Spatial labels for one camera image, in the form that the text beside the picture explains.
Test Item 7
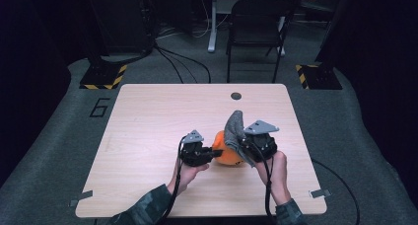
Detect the dark curtain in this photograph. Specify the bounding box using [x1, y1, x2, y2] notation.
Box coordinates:
[314, 0, 418, 199]
[0, 0, 73, 188]

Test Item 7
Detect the black cabinet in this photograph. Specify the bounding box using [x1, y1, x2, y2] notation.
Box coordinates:
[86, 0, 156, 56]

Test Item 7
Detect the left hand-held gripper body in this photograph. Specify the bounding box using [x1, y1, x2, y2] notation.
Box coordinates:
[179, 129, 215, 168]

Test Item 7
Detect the person's right hand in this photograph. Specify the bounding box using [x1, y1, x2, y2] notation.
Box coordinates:
[254, 150, 293, 206]

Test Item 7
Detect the left hand-held gripper black cable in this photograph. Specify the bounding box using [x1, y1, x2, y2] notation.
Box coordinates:
[156, 135, 190, 225]

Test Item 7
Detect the white desk leg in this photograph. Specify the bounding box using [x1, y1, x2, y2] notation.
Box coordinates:
[276, 0, 294, 57]
[207, 0, 219, 53]

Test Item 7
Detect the right hand-held gripper black cable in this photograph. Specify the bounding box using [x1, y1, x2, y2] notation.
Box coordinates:
[248, 141, 276, 225]

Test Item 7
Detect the hand-held gripper black cable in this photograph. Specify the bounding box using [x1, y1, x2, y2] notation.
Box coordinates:
[248, 141, 276, 225]
[156, 135, 190, 225]

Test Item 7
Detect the black stand base striped edge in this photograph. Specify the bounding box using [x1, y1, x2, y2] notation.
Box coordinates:
[295, 63, 343, 91]
[79, 62, 128, 91]

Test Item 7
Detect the black folding chair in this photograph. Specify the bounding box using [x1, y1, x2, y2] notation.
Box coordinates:
[226, 0, 294, 84]

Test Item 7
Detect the orange plush toy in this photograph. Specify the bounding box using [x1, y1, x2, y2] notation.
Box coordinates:
[211, 129, 246, 167]

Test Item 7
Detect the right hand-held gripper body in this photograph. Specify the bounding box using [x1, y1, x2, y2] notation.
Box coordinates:
[244, 119, 281, 163]

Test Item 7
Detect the grey tape strip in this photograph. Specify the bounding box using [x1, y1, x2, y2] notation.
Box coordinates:
[68, 189, 95, 208]
[309, 188, 332, 199]

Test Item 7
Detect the black floor cable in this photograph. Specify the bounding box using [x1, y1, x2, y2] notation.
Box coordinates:
[311, 158, 362, 225]
[154, 44, 212, 85]
[155, 46, 185, 85]

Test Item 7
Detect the person's left hand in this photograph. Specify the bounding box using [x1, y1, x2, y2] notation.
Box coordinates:
[166, 159, 211, 196]

